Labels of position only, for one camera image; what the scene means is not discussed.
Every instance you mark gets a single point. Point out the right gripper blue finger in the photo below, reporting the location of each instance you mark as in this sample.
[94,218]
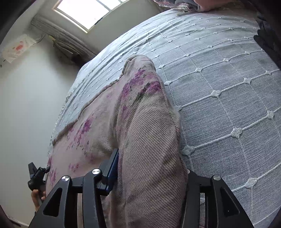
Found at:
[109,173]

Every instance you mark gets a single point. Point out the pink floral quilted jacket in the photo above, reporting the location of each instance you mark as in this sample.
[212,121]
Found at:
[133,115]

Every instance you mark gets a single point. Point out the dark clothes pile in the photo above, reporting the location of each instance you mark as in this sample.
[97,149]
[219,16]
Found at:
[267,39]

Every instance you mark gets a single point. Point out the left hand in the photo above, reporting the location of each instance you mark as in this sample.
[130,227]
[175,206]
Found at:
[37,198]

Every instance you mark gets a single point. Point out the grey checked bedspread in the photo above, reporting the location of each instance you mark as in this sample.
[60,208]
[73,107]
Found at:
[225,87]

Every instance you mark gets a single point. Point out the bright window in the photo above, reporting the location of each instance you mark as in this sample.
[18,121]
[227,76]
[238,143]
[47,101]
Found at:
[85,14]

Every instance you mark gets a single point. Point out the pink folded pillow stack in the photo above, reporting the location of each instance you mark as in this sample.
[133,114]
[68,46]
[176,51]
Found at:
[198,5]

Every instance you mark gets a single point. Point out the white floral wall paper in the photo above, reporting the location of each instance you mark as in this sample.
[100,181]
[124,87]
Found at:
[16,48]

